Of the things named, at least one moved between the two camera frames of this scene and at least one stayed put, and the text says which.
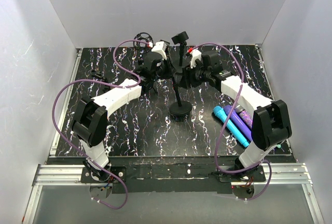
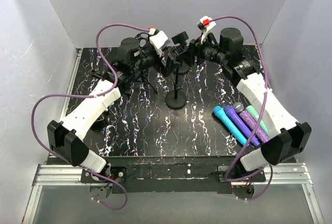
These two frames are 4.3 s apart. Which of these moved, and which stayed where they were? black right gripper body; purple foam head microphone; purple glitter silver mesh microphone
Moved: black right gripper body
Stayed: purple foam head microphone; purple glitter silver mesh microphone
